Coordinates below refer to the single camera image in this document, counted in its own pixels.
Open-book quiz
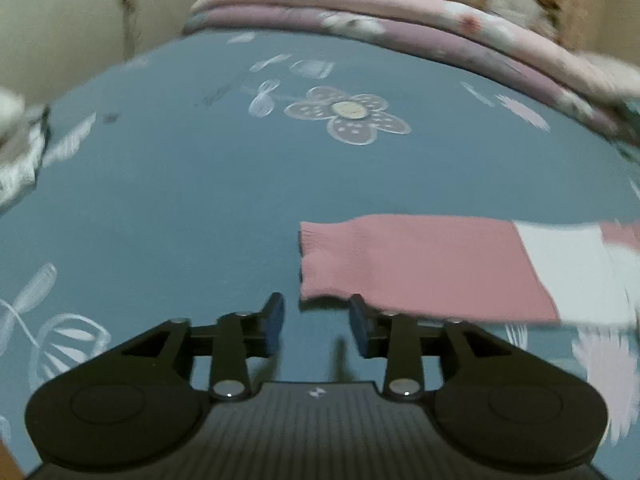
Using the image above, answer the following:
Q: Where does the blue floral bed sheet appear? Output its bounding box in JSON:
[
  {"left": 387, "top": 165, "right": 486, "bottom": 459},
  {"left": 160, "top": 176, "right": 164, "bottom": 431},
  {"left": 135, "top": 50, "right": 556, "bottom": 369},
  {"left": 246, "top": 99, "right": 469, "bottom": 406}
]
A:
[{"left": 0, "top": 30, "right": 640, "bottom": 480}]

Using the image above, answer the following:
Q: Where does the pink and white sweater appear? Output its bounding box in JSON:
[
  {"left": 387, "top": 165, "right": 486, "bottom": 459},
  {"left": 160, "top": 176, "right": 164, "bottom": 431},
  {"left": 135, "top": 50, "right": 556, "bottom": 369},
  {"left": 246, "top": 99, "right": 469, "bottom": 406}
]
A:
[{"left": 298, "top": 214, "right": 640, "bottom": 328}]

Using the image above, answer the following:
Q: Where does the purple floral quilt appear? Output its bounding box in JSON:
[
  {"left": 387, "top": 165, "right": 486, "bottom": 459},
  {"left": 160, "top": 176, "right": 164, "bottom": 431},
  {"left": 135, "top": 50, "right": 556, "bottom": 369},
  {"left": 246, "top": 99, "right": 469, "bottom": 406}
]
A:
[{"left": 182, "top": 5, "right": 640, "bottom": 146}]

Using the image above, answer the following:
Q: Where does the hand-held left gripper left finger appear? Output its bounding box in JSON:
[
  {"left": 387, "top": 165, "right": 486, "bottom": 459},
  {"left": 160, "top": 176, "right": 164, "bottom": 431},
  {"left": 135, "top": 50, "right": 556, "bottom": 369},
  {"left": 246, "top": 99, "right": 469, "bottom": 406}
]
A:
[{"left": 97, "top": 292, "right": 286, "bottom": 403}]

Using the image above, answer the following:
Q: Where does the blue pillow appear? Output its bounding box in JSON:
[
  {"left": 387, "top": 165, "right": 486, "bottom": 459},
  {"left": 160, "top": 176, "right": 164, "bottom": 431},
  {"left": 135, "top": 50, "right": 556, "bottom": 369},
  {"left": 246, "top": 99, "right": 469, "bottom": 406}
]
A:
[{"left": 612, "top": 100, "right": 640, "bottom": 161}]

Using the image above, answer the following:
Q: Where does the white patterned cloth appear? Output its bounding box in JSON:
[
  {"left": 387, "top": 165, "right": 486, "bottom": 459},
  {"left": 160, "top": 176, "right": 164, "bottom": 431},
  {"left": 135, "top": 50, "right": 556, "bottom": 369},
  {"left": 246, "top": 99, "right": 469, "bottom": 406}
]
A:
[{"left": 0, "top": 87, "right": 53, "bottom": 211}]

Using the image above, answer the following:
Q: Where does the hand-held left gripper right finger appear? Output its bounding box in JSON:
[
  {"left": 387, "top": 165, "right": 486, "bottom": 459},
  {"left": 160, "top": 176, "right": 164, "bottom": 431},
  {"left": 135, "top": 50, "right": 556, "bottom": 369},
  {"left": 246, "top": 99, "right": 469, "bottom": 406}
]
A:
[{"left": 348, "top": 294, "right": 541, "bottom": 403}]

